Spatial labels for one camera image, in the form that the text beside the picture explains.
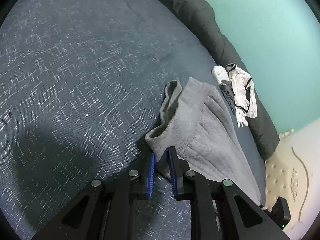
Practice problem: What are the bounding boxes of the white socks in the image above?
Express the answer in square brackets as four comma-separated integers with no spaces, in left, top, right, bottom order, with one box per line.
[235,107,249,128]

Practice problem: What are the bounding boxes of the dark grey thin garment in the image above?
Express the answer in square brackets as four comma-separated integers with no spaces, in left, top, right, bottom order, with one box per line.
[219,80,237,117]

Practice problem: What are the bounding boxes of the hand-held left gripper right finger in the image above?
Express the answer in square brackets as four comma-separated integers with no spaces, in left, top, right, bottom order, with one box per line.
[168,146,288,240]

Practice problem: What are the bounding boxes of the cream tufted headboard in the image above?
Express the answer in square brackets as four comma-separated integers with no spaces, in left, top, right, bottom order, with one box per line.
[264,127,320,240]

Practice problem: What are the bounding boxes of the grey fleece garment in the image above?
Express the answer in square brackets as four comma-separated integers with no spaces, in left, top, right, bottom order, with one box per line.
[145,77,266,205]

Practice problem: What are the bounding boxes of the white garment with black trim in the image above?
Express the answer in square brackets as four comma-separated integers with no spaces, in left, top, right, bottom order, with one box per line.
[224,62,258,118]

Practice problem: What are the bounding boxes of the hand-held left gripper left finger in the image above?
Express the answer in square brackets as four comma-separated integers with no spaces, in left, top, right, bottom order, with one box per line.
[31,152,156,240]

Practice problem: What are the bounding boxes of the white cotton garment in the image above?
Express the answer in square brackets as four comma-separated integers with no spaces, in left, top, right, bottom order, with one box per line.
[211,65,229,85]

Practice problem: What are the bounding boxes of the blue patterned bed sheet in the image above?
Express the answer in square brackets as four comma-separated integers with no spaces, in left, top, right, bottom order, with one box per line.
[0,0,267,240]

